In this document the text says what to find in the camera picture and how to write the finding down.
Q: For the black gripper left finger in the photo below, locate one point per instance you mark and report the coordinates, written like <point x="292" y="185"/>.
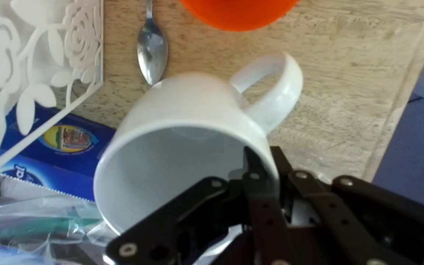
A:
<point x="264" y="215"/>

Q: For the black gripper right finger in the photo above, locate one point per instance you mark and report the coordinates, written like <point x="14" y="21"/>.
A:
<point x="349" y="221"/>

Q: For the white ceramic cup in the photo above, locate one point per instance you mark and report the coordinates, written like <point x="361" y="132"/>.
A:
<point x="187" y="107"/>

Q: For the silver metal spoon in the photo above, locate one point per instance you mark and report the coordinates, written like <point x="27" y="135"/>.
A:
<point x="152" y="49"/>

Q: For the blue cardboard box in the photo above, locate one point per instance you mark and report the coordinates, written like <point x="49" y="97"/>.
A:
<point x="59" y="166"/>

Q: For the clear plastic bag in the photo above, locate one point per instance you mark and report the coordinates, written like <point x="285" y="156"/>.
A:
<point x="25" y="221"/>

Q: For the white rose-cutout napkin holder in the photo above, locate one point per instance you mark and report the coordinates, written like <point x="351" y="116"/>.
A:
<point x="74" y="44"/>

